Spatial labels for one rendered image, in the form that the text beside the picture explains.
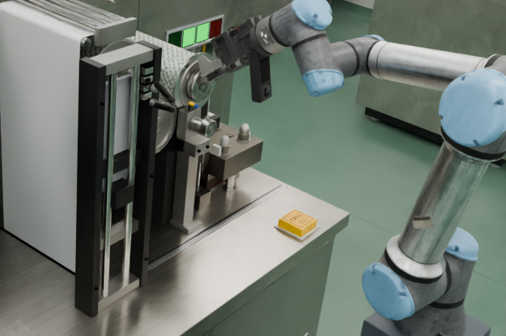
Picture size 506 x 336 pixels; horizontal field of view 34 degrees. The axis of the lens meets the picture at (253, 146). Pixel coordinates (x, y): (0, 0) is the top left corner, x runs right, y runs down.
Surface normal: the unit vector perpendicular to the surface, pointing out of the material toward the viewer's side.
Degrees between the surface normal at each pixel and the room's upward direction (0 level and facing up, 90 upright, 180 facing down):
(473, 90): 83
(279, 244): 0
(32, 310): 0
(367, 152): 0
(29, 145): 90
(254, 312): 90
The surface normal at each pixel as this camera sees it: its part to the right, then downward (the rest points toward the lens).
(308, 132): 0.11, -0.88
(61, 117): -0.59, 0.30
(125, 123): 0.80, 0.35
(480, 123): -0.71, 0.11
